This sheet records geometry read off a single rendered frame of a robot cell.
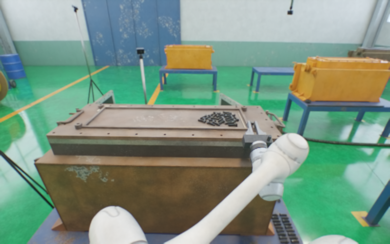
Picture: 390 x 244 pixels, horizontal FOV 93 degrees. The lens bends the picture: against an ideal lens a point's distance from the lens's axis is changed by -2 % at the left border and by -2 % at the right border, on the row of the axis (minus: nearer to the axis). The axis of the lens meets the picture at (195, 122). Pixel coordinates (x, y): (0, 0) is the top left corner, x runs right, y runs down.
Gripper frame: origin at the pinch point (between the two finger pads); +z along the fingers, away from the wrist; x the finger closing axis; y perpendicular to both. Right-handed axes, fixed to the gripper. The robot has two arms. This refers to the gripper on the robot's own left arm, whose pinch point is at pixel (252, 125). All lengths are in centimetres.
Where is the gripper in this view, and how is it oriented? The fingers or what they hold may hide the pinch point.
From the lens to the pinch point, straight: 102.1
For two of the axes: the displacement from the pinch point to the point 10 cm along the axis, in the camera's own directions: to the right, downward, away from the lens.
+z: 0.1, -7.1, 7.0
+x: -10.0, -0.1, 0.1
